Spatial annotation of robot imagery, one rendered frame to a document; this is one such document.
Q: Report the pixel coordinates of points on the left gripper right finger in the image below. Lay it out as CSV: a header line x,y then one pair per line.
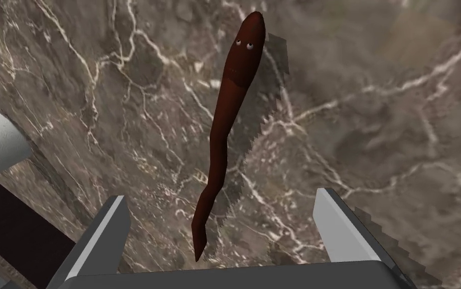
x,y
344,233

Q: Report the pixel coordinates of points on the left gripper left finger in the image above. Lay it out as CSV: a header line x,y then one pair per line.
x,y
98,241

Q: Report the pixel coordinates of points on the brown worm toy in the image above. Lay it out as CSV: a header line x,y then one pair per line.
x,y
230,108

